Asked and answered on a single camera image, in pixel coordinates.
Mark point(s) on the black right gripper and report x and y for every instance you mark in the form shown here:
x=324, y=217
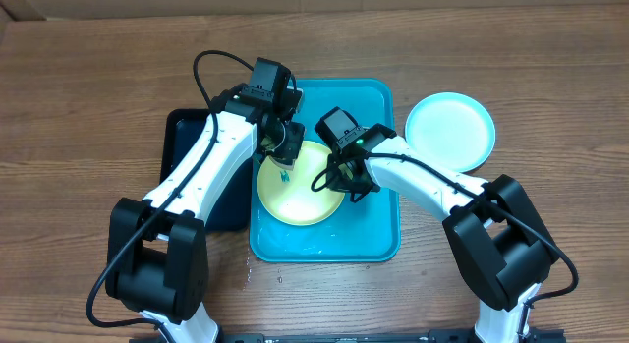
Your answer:
x=341, y=183

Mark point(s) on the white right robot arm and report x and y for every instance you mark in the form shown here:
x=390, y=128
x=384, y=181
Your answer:
x=502, y=248

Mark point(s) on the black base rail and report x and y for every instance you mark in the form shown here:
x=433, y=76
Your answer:
x=433, y=336

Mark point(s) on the teal rectangular tray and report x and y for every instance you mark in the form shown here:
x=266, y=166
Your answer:
x=366, y=231

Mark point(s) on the yellow plate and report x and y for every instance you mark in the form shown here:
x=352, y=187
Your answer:
x=286, y=194

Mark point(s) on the green sponge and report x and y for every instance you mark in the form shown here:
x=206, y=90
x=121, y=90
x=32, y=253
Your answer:
x=285, y=164

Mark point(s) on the light blue plate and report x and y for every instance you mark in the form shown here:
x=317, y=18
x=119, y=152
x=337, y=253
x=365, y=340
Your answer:
x=451, y=129

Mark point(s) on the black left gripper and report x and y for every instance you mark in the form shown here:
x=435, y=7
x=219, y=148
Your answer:
x=293, y=147

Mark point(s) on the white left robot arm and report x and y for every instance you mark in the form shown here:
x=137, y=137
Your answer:
x=157, y=262

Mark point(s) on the black rectangular tray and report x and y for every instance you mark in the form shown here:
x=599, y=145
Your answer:
x=232, y=210

